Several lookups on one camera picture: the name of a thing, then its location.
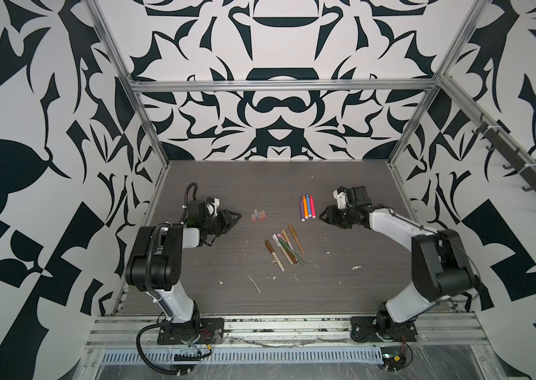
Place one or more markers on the white cable duct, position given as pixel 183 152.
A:
pixel 258 355

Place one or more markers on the light pink cap pen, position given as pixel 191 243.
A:
pixel 290 258

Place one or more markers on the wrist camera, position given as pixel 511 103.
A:
pixel 340 195
pixel 212 205

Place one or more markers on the green pen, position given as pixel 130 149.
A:
pixel 296 256

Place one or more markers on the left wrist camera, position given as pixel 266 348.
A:
pixel 212 205

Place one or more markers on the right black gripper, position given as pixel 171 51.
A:
pixel 330 216

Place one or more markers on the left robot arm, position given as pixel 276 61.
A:
pixel 156 260

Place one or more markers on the black wall hook rack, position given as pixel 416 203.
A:
pixel 500 143

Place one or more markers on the purple marker pen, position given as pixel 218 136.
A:
pixel 302 209

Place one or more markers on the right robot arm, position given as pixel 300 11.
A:
pixel 440 267

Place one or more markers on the pink highlighter pen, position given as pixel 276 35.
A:
pixel 311 204

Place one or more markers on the aluminium front rail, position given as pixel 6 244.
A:
pixel 297 330

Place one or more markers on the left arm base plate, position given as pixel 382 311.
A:
pixel 204 331

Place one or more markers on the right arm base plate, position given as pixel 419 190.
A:
pixel 381 329

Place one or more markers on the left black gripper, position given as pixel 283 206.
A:
pixel 227 221

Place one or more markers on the blue highlighter pen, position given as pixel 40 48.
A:
pixel 308 207

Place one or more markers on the orange highlighter pen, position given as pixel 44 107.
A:
pixel 306 208

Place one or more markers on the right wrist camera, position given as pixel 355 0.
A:
pixel 340 195

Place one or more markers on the green circuit board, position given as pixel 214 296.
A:
pixel 396 359

